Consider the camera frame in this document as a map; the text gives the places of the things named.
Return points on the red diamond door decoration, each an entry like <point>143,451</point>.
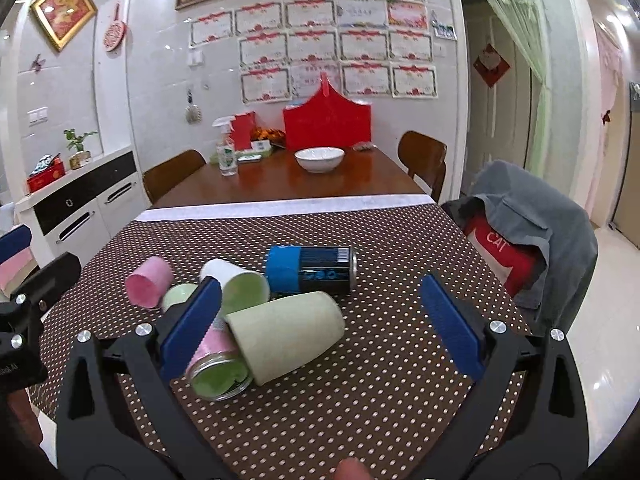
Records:
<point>490,65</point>

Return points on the white cup green inside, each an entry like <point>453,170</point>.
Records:
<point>241,289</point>

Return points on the gold framed red picture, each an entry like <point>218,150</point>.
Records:
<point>61,20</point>

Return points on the white ceramic bowl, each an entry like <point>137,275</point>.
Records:
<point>319,160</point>

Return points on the right hand thumb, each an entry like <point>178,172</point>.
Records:
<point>351,469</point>

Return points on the right wooden chair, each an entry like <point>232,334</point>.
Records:
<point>424,157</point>

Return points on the small red envelope box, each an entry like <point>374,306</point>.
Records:
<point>242,127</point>

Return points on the white black sideboard cabinet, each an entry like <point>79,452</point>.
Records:
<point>81,212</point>

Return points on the blue black drink can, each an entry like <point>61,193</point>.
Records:
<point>292,270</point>

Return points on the pink paper cup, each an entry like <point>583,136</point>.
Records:
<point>146,285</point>

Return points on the red round wall ornament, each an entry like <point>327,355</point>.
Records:
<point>116,30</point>

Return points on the left wooden chair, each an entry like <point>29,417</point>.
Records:
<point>160,179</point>

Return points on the small pale green cup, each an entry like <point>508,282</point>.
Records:
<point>177,294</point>

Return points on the grey jacket on chair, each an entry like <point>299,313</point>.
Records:
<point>528,211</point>

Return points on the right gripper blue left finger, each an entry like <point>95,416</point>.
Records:
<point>184,326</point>

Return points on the pink towel on sofa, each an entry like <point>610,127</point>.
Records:
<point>15,270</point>

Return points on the small potted plant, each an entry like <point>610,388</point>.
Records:
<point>76,144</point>

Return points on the red gift box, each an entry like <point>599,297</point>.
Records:
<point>48,169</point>

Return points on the clear spray bottle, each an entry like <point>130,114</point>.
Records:
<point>225,149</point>

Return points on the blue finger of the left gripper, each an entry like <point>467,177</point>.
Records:
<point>14,241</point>

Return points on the green tissue box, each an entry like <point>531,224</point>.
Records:
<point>258,150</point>

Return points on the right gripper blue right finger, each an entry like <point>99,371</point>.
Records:
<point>457,323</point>

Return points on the pink green glass jar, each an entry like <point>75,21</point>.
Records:
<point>218,370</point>

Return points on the wooden chair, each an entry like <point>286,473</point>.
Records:
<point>424,157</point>
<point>160,179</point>

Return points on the red CAT cushion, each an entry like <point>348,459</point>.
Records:
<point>515,266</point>

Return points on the large pale green cup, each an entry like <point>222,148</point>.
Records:
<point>282,335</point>

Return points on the hanging silver wall ornament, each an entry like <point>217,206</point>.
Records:
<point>193,112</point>

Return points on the wall light switch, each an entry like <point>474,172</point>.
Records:
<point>37,116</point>

